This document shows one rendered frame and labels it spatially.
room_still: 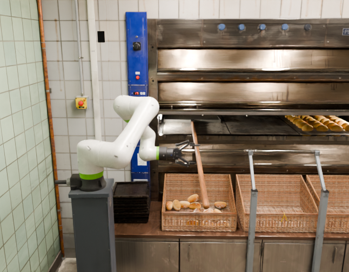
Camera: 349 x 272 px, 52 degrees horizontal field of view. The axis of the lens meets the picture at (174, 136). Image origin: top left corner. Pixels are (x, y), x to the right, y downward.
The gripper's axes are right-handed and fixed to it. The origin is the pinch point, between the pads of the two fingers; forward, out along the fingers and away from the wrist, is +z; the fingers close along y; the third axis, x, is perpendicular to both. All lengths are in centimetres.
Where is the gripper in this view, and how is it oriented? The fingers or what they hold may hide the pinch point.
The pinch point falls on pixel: (197, 153)
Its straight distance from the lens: 242.8
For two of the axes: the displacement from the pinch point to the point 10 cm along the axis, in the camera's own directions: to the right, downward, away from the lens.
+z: 10.0, 0.1, -0.3
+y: 0.0, 9.7, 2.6
